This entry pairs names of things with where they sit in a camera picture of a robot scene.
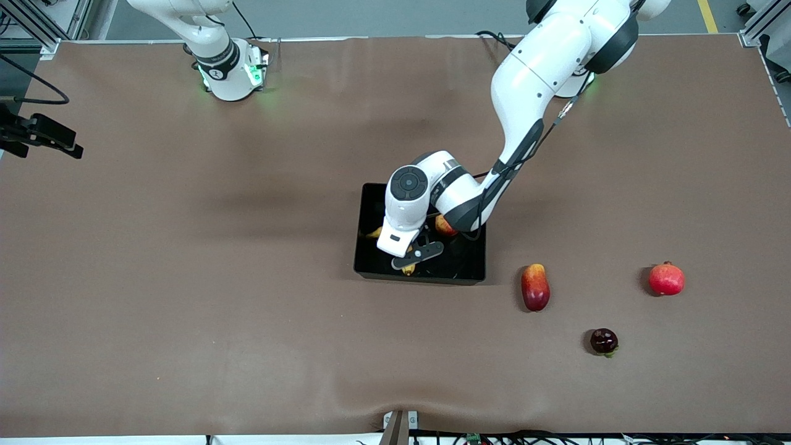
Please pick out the red pomegranate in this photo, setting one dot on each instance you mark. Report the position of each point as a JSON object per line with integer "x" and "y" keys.
{"x": 666, "y": 280}

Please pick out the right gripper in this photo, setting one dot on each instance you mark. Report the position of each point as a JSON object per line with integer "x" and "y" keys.
{"x": 18, "y": 131}

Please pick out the dark purple mangosteen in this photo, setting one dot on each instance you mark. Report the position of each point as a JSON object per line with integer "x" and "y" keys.
{"x": 604, "y": 340}

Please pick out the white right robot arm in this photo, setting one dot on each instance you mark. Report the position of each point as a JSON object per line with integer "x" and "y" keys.
{"x": 228, "y": 80}

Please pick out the small green circuit board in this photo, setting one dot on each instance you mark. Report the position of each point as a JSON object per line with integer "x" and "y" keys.
{"x": 473, "y": 438}

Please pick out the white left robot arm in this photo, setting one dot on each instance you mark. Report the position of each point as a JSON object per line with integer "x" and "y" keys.
{"x": 537, "y": 68}

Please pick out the red yellow mango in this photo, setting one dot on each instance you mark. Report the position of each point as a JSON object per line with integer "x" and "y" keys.
{"x": 535, "y": 289}

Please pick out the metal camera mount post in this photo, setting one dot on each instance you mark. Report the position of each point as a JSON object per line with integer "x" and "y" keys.
{"x": 398, "y": 429}

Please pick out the aluminium frame post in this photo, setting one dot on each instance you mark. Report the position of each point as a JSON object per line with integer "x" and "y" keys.
{"x": 757, "y": 34}
{"x": 37, "y": 31}

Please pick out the yellow banana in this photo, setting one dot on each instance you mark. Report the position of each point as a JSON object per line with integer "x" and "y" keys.
{"x": 408, "y": 269}

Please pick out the red yellow apple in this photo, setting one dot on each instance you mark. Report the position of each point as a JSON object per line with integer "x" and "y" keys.
{"x": 446, "y": 227}

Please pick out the brown table mat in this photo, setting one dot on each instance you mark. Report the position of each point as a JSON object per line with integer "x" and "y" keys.
{"x": 247, "y": 247}

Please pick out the black plastic box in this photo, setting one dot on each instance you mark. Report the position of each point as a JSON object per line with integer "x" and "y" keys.
{"x": 457, "y": 266}

